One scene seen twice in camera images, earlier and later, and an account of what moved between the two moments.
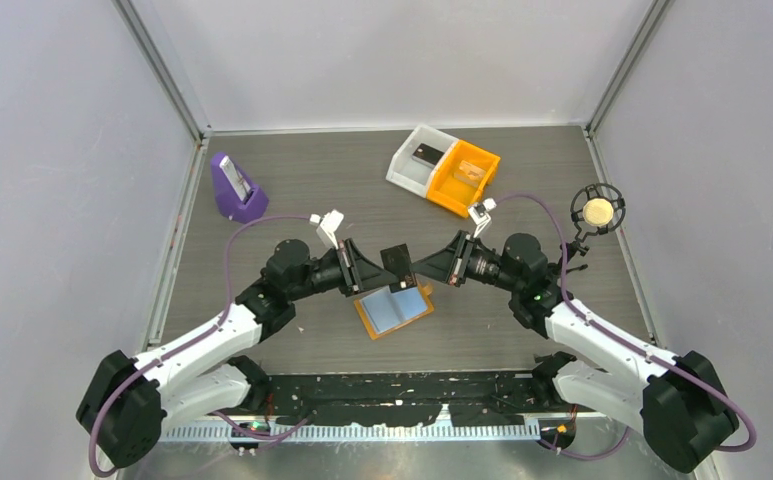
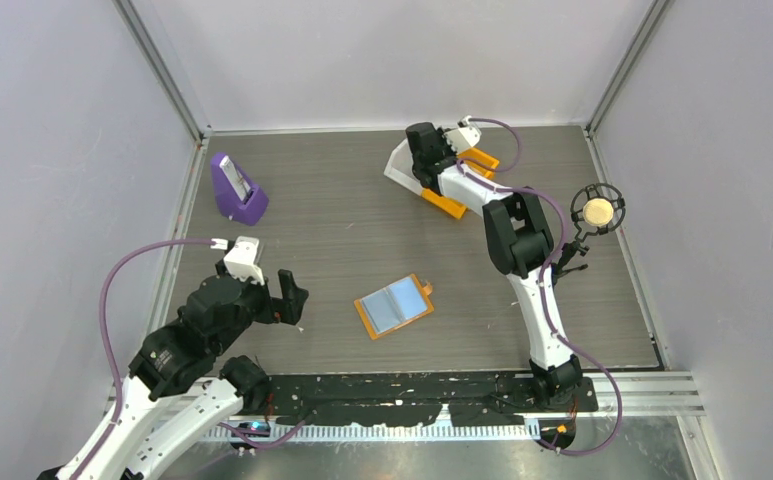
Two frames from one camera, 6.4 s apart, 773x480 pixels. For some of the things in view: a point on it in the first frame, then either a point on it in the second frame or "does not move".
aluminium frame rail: x=364 y=431 does not move
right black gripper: x=452 y=262 -> x=442 y=139
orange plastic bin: x=460 y=177 does not move
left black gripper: x=358 y=273 -> x=288 y=308
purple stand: x=229 y=201 does not move
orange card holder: x=386 y=311 does not move
